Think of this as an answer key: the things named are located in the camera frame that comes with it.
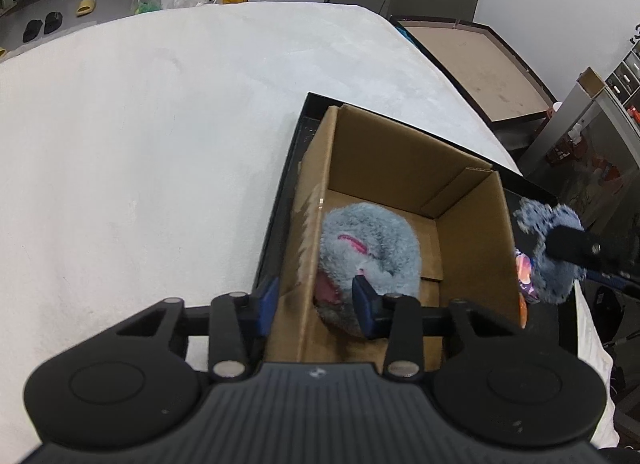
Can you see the black tray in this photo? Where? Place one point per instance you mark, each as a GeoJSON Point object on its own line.
{"type": "Point", "coordinates": [287, 184]}

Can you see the grey drawer unit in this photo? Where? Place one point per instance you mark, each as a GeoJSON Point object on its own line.
{"type": "Point", "coordinates": [625, 79]}

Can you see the large grey plush toy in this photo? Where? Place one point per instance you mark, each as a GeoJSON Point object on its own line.
{"type": "Point", "coordinates": [372, 244]}

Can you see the grey metal cabinet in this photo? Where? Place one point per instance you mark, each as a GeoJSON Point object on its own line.
{"type": "Point", "coordinates": [600, 159]}

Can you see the black slipper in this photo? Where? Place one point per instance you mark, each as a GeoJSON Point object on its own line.
{"type": "Point", "coordinates": [53, 22]}
{"type": "Point", "coordinates": [33, 30]}

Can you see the small grey plush toy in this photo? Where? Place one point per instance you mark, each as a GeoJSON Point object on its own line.
{"type": "Point", "coordinates": [555, 279]}

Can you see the cardboard box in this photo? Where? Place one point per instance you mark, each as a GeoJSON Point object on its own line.
{"type": "Point", "coordinates": [400, 164]}

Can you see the green plastic bag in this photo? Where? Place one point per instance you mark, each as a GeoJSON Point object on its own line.
{"type": "Point", "coordinates": [146, 4]}

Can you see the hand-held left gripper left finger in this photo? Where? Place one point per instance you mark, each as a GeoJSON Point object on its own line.
{"type": "Point", "coordinates": [270, 296]}

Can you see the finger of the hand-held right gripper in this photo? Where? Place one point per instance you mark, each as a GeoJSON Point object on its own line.
{"type": "Point", "coordinates": [575, 245]}

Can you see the yellow slipper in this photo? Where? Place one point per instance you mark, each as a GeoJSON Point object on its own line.
{"type": "Point", "coordinates": [86, 7]}

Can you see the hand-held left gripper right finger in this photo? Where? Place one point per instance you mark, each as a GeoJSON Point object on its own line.
{"type": "Point", "coordinates": [362, 305]}

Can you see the white plastic bag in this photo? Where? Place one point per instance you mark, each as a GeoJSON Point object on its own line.
{"type": "Point", "coordinates": [197, 2]}

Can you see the brown board with black frame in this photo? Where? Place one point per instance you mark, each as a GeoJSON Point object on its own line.
{"type": "Point", "coordinates": [480, 69]}

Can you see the colourful soft toy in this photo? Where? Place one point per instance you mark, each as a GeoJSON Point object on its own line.
{"type": "Point", "coordinates": [523, 274]}

